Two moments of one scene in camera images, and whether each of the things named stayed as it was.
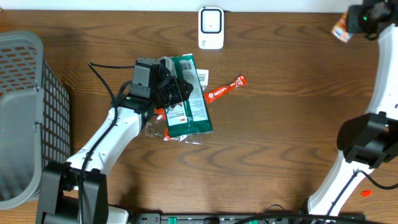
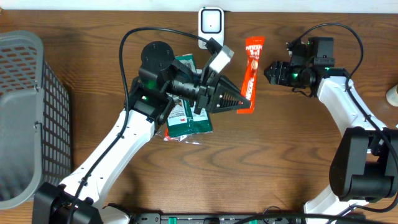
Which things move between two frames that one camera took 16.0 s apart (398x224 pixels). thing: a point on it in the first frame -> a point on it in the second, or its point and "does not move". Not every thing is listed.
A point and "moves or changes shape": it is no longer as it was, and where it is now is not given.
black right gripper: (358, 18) -> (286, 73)
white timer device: (211, 25) does not move
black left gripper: (179, 90) -> (204, 94)
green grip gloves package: (191, 116) does not move
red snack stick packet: (215, 93) moves or changes shape
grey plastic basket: (35, 117) does not move
